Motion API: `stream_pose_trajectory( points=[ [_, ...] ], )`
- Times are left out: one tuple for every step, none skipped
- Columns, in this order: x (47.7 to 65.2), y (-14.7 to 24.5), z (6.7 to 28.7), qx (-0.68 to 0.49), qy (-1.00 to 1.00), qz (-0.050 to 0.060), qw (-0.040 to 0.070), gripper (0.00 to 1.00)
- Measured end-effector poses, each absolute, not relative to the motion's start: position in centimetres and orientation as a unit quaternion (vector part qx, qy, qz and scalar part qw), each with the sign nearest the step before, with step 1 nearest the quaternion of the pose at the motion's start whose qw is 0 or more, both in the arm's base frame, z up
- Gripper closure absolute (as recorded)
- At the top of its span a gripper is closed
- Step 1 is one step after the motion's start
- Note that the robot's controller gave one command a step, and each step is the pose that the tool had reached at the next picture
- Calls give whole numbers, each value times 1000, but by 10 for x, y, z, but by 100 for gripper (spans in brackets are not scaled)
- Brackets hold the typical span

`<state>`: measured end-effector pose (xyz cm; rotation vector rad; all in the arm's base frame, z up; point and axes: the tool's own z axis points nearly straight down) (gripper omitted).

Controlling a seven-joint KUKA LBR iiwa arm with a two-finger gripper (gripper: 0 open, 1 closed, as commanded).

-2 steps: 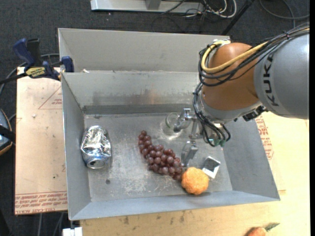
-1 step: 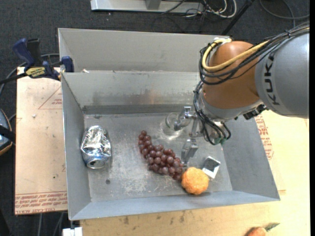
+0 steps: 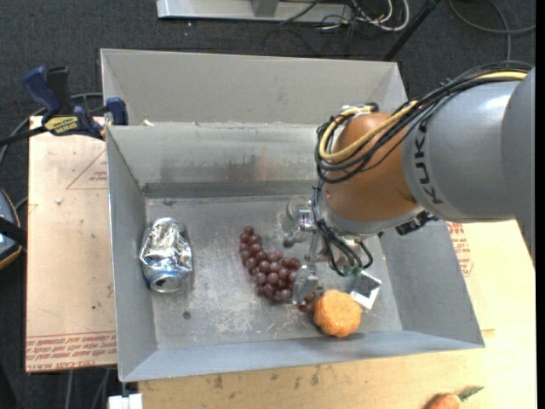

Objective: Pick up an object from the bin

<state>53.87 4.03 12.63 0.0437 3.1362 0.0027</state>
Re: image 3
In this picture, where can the grey metal bin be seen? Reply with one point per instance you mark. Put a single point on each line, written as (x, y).
(221, 271)

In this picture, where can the orange round toy pumpkin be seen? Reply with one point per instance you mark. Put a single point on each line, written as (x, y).
(337, 313)

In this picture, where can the brown cardboard board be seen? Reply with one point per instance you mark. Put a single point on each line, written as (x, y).
(68, 249)

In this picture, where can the clear square plastic packet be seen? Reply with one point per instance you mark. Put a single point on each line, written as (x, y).
(367, 290)

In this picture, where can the dark red grape bunch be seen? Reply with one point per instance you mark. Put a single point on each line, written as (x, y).
(268, 266)

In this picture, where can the clear glass thing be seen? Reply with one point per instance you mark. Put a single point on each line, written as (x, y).
(293, 206)

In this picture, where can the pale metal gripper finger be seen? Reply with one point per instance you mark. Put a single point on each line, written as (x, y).
(305, 221)
(304, 287)

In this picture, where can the crushed silver drink can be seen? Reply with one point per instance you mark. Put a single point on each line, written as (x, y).
(167, 254)

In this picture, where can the orange toy carrot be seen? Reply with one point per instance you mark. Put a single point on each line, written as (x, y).
(447, 401)

